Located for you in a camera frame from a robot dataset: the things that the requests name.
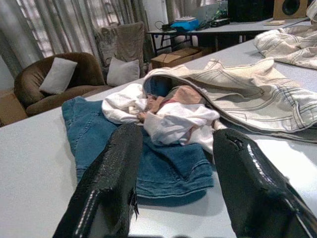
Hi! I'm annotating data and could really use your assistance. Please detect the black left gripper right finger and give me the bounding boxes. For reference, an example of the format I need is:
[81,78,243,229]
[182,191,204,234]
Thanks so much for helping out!
[212,128,317,238]

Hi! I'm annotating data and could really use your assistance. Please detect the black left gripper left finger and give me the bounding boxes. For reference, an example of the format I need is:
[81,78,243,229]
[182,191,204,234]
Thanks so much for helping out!
[53,123,144,238]

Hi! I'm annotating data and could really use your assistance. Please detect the blue denim shorts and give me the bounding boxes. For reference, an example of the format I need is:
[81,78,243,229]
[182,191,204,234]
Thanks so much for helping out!
[61,96,215,207]

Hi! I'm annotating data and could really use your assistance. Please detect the white crumpled shirt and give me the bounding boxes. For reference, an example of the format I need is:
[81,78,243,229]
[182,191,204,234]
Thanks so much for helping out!
[102,83,227,147]

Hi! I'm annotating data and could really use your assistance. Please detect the white denim jacket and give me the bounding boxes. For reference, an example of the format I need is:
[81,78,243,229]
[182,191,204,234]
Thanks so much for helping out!
[143,57,317,144]

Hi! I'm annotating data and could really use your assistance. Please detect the white cushion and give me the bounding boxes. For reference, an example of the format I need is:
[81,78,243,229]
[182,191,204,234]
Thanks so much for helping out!
[39,57,78,95]
[106,57,141,87]

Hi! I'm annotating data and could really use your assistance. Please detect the brown armchair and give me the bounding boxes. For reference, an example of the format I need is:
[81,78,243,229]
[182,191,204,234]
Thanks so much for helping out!
[13,52,115,118]

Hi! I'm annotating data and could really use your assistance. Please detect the tan cardboard box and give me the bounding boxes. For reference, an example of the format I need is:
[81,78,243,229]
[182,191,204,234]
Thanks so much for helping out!
[0,89,28,127]

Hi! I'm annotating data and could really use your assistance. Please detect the flat cardboard box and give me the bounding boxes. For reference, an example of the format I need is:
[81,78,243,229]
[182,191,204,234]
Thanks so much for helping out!
[150,47,204,70]

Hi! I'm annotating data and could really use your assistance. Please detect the beige covered chair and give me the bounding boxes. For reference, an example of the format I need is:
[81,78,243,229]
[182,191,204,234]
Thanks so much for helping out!
[94,21,146,75]

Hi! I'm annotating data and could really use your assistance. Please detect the white denim garment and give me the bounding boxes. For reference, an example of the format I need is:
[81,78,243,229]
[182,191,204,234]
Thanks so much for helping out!
[254,24,317,70]

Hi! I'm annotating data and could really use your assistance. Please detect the sheer pale curtain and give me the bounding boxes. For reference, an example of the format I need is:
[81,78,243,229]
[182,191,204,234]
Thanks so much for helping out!
[0,0,149,82]

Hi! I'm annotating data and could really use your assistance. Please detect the grey folding table black legs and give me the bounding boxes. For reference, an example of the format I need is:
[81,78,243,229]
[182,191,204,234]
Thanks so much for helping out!
[146,16,312,58]

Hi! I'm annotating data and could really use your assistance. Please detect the blue plastic box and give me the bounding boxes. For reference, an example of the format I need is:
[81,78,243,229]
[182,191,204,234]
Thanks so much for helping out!
[170,18,200,33]

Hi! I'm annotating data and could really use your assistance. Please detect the small black device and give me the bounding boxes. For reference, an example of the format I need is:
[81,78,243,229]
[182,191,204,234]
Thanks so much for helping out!
[211,17,231,28]

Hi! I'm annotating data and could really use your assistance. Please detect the large black box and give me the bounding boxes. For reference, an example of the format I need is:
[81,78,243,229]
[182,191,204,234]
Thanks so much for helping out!
[227,0,274,23]

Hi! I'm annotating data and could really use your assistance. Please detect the wooden speaker box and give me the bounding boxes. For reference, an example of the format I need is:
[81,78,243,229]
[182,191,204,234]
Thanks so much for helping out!
[273,0,309,21]

